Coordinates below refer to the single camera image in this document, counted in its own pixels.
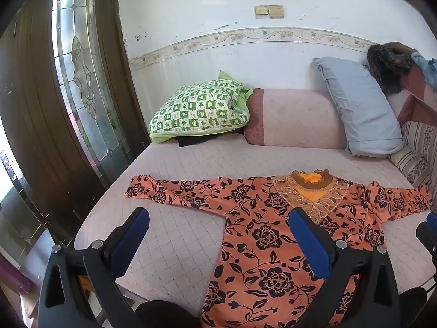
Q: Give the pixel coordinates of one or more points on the orange floral shirt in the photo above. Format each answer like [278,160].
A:
[266,211]

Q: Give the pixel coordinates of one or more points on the purple object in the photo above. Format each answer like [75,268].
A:
[17,270]

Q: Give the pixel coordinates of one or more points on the blue-grey pillow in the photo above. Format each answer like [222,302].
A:
[362,109]

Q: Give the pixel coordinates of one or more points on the green patterned pillow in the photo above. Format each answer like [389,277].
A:
[198,109]

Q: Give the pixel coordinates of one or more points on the dark furry garment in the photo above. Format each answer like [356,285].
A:
[385,68]

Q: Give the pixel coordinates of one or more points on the striped pillow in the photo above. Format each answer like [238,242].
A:
[416,153]

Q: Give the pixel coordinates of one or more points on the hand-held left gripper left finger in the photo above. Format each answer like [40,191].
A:
[135,235]

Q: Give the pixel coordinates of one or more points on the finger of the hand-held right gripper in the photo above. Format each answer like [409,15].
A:
[426,237]

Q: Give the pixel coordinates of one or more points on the beige light switch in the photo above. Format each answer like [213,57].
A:
[261,11]
[276,10]

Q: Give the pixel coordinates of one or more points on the wooden door with stained glass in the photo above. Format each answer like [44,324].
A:
[34,109]

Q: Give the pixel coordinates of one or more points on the pink bolster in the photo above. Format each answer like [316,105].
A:
[297,119]

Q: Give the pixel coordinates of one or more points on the light blue cloth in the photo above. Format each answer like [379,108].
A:
[426,68]

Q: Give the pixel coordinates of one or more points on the dark cloth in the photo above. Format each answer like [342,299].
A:
[191,141]

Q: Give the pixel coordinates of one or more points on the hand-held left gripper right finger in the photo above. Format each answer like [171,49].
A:
[309,235]

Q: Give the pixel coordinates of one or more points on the brown and pink blanket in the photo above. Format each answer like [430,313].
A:
[420,106]

